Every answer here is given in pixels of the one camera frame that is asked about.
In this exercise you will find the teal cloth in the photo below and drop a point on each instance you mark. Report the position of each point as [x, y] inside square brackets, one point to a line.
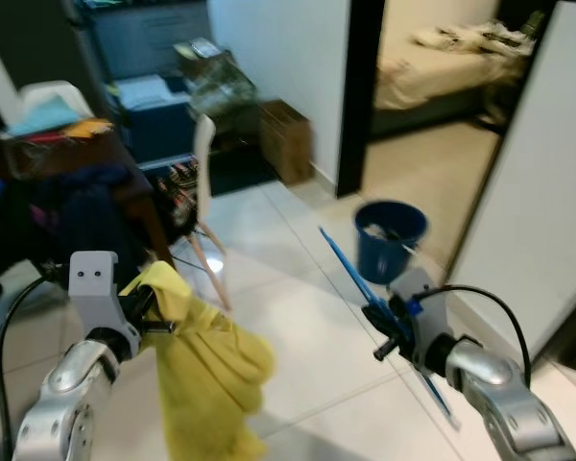
[43, 117]

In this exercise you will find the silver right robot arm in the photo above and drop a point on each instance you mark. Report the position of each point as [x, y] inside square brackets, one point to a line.
[499, 394]

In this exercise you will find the blue bucket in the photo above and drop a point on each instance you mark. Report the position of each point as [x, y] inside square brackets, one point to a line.
[384, 254]

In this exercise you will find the open cardboard box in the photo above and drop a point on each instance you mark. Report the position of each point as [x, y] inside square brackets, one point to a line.
[200, 48]

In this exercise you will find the orange packet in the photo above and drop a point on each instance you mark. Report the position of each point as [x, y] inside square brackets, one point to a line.
[88, 126]

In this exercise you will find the white plastic chair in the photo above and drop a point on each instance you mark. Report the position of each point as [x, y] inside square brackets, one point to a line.
[204, 173]
[58, 91]

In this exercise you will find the brown cardboard box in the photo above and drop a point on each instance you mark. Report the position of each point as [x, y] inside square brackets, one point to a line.
[286, 144]

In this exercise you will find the white crumpled bedding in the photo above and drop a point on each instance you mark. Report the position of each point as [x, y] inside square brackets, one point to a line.
[470, 38]

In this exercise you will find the beige bed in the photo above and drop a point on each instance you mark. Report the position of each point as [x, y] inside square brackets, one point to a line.
[432, 82]

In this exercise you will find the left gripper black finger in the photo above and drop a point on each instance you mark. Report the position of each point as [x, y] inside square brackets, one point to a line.
[146, 300]
[158, 328]

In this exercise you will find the navy storage box white lid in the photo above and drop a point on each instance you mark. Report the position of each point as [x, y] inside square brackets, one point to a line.
[158, 130]

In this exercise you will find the black door frame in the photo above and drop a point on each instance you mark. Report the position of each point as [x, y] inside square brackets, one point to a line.
[360, 96]

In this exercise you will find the white door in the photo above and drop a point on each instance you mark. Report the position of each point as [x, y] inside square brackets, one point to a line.
[528, 192]

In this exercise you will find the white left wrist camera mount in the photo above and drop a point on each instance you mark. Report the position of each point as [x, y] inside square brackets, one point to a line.
[94, 279]

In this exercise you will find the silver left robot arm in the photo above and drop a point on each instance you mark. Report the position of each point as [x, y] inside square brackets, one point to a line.
[67, 403]

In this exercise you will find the yellow t-shirt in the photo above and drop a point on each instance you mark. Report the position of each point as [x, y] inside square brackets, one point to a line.
[206, 375]

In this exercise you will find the grey drawer cabinet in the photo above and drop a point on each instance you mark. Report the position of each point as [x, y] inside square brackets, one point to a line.
[144, 38]

